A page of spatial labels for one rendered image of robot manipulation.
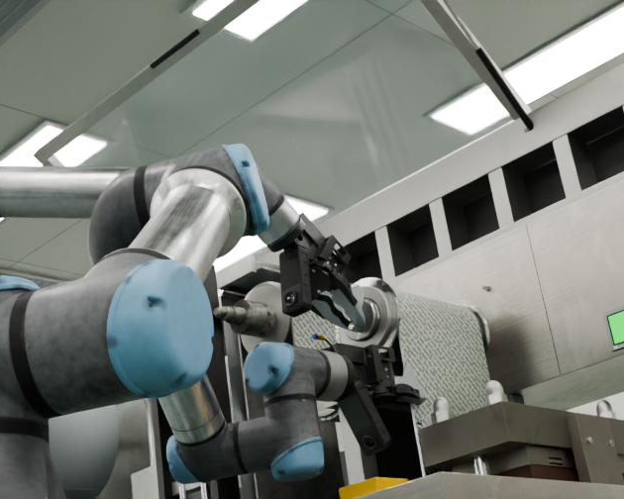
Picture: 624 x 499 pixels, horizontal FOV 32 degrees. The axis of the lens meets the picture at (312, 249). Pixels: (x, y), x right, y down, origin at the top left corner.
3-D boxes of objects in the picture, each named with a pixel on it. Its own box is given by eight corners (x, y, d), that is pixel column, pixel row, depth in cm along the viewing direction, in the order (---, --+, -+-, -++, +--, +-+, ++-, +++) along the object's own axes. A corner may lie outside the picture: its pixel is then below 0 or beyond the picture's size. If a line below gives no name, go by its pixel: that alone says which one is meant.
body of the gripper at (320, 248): (355, 258, 184) (310, 205, 181) (338, 290, 178) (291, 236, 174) (323, 274, 189) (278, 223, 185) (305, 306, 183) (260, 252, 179)
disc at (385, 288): (340, 373, 189) (329, 293, 195) (342, 374, 189) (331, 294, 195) (405, 349, 180) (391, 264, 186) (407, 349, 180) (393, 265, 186)
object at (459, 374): (417, 445, 175) (397, 335, 182) (502, 452, 192) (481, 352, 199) (419, 444, 175) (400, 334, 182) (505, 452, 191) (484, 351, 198)
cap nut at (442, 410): (428, 428, 170) (423, 399, 172) (443, 429, 173) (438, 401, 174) (447, 421, 168) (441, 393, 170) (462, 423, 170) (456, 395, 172)
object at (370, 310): (364, 287, 186) (379, 325, 182) (372, 289, 187) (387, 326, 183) (336, 312, 190) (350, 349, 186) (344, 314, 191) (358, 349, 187)
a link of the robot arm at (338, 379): (334, 391, 160) (295, 407, 165) (355, 394, 163) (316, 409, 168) (327, 343, 162) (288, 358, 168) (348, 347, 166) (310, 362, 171)
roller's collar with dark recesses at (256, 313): (230, 338, 203) (227, 306, 206) (255, 342, 207) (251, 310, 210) (254, 327, 199) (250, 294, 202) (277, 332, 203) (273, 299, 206)
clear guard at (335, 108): (48, 155, 267) (49, 154, 267) (186, 298, 282) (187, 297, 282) (363, -81, 202) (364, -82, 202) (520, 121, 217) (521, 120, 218)
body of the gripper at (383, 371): (397, 348, 174) (346, 338, 166) (406, 400, 171) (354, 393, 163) (363, 362, 179) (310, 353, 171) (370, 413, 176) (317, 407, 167)
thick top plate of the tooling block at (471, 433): (424, 467, 168) (418, 429, 170) (567, 478, 195) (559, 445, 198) (509, 441, 158) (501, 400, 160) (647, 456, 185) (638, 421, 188)
